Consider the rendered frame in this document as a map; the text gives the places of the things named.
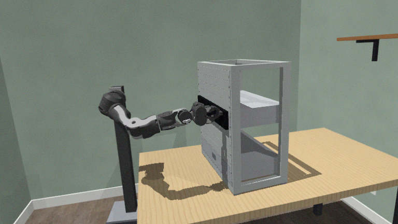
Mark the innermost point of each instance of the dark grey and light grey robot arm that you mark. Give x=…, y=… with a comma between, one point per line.
x=112, y=106

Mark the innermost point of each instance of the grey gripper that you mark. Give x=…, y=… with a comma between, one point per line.
x=199, y=113

